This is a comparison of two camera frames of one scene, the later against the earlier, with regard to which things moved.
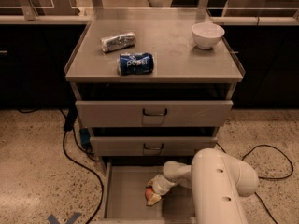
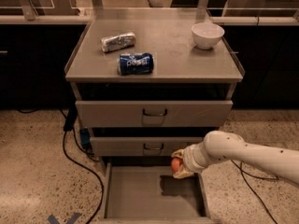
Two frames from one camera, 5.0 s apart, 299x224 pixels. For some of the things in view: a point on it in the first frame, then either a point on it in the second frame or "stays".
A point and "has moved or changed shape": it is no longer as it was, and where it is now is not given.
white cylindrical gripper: (161, 184) to (190, 159)
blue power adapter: (85, 136) stays
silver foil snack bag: (118, 42) stays
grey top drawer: (152, 114) stays
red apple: (148, 193) has moved or changed shape
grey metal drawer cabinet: (152, 86) stays
